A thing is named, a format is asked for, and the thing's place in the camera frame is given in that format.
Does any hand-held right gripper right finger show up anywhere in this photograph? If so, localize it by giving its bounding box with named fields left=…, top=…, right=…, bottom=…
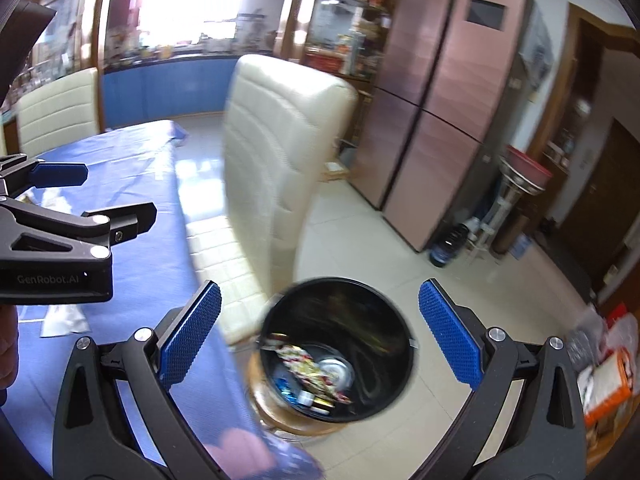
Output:
left=418, top=278, right=587, bottom=480

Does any blue water jug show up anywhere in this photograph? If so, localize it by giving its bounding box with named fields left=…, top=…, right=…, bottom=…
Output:
left=429, top=225, right=474, bottom=267

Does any blue printed tablecloth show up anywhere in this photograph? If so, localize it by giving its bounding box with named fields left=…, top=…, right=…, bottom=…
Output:
left=0, top=120, right=326, bottom=480

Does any colourful crumpled wrapper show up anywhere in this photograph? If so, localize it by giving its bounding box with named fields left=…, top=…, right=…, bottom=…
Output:
left=270, top=332, right=352, bottom=406

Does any brown wooden door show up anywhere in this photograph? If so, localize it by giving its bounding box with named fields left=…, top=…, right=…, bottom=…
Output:
left=565, top=117, right=640, bottom=302

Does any pink double-door refrigerator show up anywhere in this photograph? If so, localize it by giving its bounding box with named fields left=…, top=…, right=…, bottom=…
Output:
left=350, top=0, right=532, bottom=254

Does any red plastic basin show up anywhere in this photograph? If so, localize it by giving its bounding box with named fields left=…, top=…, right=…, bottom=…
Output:
left=504, top=145, right=554, bottom=187

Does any orange and white box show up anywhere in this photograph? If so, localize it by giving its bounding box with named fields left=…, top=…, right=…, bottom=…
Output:
left=582, top=350, right=640, bottom=429

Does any clear plastic bag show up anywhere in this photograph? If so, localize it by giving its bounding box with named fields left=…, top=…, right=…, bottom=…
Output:
left=565, top=310, right=640, bottom=372

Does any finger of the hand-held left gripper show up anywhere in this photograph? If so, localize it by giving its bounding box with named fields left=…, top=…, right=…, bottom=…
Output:
left=0, top=155, right=89, bottom=202
left=0, top=195, right=158, bottom=262

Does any silver metal can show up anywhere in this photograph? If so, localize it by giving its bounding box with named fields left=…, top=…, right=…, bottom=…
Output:
left=320, top=357, right=357, bottom=389

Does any cream padded dining chair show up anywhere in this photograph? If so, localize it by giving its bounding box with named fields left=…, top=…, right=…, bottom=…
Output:
left=17, top=67, right=101, bottom=157
left=220, top=54, right=360, bottom=346

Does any black round trash bin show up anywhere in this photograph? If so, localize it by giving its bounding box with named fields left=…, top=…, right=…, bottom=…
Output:
left=257, top=276, right=416, bottom=421

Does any white basin stand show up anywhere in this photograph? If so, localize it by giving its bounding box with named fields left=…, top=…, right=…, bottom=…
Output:
left=470, top=180, right=532, bottom=262

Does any white crumpled paper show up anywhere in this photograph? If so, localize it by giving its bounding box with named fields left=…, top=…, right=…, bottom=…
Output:
left=40, top=305, right=94, bottom=339

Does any person's left hand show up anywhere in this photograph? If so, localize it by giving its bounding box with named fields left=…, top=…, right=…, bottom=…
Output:
left=0, top=305, right=20, bottom=395

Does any blue kitchen base cabinet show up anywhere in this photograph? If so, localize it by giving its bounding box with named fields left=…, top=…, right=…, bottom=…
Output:
left=102, top=55, right=242, bottom=131

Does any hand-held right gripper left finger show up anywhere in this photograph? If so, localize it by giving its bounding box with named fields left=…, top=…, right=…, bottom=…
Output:
left=52, top=280, right=223, bottom=480

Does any wooden display shelf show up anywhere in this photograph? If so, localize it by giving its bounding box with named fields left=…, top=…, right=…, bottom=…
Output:
left=280, top=0, right=402, bottom=82

